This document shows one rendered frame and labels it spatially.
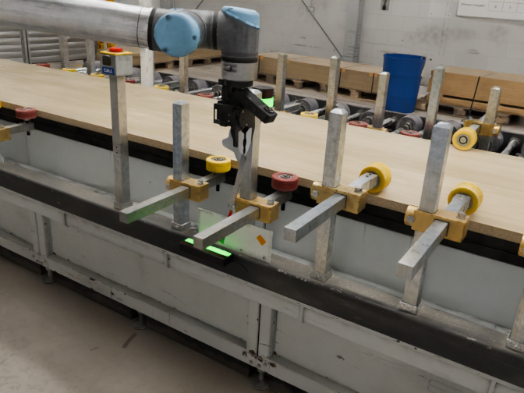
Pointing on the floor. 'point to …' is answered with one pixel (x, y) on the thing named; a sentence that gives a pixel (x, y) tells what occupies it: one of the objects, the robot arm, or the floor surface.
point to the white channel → (146, 57)
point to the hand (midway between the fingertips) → (242, 157)
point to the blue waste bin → (403, 80)
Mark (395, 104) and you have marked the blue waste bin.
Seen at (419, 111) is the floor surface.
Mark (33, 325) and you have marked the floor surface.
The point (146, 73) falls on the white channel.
